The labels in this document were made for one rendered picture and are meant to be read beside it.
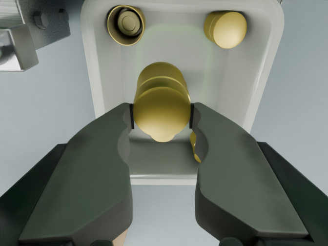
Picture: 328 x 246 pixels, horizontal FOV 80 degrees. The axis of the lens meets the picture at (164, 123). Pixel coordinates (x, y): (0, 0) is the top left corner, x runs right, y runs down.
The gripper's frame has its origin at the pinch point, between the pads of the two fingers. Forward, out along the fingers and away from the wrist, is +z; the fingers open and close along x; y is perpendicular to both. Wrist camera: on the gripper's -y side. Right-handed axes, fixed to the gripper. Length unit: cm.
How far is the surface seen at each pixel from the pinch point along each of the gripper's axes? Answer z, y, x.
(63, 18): 8.4, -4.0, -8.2
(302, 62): 16.9, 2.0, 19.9
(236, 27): 10.5, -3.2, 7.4
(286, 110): 16.9, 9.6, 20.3
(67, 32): 9.5, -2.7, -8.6
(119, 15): 13.0, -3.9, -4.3
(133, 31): 12.9, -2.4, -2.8
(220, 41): 10.5, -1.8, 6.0
